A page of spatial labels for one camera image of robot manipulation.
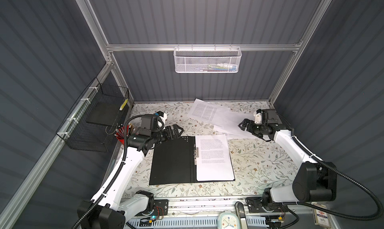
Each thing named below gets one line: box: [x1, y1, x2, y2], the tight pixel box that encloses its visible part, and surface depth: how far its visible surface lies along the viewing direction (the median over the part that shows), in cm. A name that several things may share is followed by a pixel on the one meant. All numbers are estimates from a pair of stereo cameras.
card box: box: [311, 201, 332, 229], surface depth 70 cm
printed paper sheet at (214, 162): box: [195, 134, 235, 182], surface depth 93 cm
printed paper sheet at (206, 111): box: [187, 98, 231, 124], surface depth 118 cm
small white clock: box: [217, 211, 241, 229], surface depth 69 cm
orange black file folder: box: [149, 136, 235, 185], surface depth 88 cm
